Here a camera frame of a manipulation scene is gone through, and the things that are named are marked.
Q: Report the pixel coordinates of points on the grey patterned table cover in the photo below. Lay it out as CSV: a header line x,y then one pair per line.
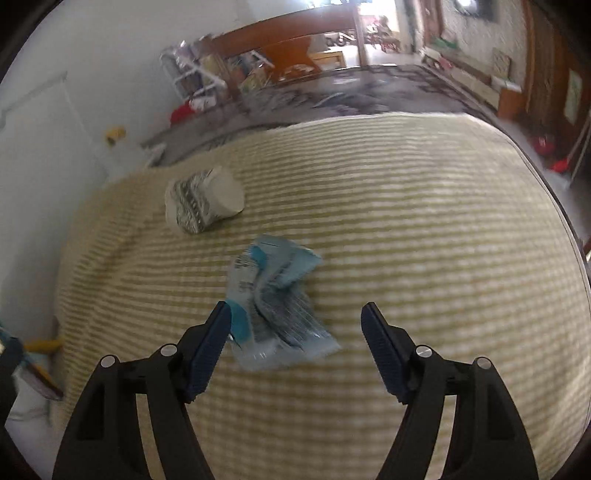
x,y
345,92

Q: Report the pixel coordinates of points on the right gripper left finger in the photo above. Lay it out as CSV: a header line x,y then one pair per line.
x,y
102,439

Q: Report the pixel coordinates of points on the framed picture on cabinet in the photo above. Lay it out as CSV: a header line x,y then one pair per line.
x,y
500,64

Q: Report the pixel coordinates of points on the patterned paper cup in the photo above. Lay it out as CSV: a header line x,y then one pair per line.
x,y
195,203

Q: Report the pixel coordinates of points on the white desk lamp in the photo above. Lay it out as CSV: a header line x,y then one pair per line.
x,y
43,133

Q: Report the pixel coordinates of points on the white metal rack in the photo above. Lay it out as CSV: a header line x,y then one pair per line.
x,y
188,78

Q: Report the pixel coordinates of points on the low tv cabinet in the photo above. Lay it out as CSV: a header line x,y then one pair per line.
x,y
505,97

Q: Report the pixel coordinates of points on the wooden bench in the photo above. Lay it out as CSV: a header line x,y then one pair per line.
x,y
284,40

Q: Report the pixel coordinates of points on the red bag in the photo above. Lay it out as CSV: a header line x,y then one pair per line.
x,y
181,114

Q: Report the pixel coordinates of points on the blue white crumpled wrapper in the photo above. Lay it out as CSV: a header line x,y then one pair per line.
x,y
273,322

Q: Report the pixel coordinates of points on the striped yellow white cloth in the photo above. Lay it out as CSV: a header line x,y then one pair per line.
x,y
438,219

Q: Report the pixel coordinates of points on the red dustpan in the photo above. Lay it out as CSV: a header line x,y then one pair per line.
x,y
561,166

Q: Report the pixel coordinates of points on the yellow tape roll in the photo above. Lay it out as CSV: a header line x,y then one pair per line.
x,y
115,135

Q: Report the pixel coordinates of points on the wall television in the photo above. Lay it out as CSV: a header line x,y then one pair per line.
x,y
478,9

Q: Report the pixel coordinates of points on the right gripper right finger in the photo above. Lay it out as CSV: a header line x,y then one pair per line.
x,y
488,440

